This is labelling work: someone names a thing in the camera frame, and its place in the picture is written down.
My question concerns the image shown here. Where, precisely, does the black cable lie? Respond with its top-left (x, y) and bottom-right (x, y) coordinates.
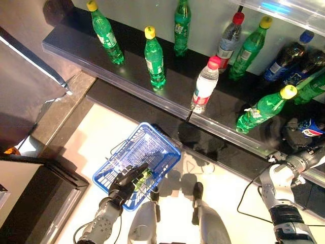
top-left (237, 164), bottom-right (325, 227)

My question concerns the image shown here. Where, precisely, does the orange object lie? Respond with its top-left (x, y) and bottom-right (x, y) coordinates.
top-left (4, 146), bottom-right (21, 156)

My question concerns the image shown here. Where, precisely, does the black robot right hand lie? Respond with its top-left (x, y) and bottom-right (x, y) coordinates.
top-left (280, 118), bottom-right (317, 155)

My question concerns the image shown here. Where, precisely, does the brown sheet with silver edge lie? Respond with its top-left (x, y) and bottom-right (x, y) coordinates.
top-left (0, 25), bottom-right (73, 153)

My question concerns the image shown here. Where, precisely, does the dark cola bottle blue cap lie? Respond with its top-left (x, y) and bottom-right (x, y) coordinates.
top-left (263, 29), bottom-right (315, 82)
top-left (297, 118), bottom-right (325, 139)

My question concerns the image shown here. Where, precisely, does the green soda bottle yellow cap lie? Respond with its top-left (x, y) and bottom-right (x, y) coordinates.
top-left (228, 15), bottom-right (273, 81)
top-left (144, 25), bottom-right (167, 92)
top-left (174, 0), bottom-right (192, 57)
top-left (236, 85), bottom-right (298, 135)
top-left (86, 0), bottom-right (125, 66)

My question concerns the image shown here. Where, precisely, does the clear plastic shelf edge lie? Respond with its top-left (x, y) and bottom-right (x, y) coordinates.
top-left (230, 0), bottom-right (325, 36)

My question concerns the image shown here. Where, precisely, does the silver robot left leg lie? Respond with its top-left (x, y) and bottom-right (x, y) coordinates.
top-left (126, 188), bottom-right (161, 244)

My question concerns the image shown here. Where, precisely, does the blue plastic shopping basket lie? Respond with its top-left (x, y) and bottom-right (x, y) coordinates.
top-left (92, 121), bottom-right (182, 212)

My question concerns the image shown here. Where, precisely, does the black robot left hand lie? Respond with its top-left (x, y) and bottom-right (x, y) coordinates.
top-left (108, 162), bottom-right (150, 208)

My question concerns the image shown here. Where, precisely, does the black display shelf unit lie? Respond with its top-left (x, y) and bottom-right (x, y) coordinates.
top-left (42, 0), bottom-right (325, 211)

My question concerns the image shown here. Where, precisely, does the dark cola bottle blue label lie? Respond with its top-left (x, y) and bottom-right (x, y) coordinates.
top-left (281, 49), bottom-right (325, 87)

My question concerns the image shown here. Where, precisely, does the clear water bottle red cap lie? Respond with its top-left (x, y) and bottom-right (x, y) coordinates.
top-left (216, 11), bottom-right (245, 74)
top-left (190, 55), bottom-right (222, 114)

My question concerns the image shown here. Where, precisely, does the black low cabinet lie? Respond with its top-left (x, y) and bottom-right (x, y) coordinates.
top-left (0, 154), bottom-right (90, 244)

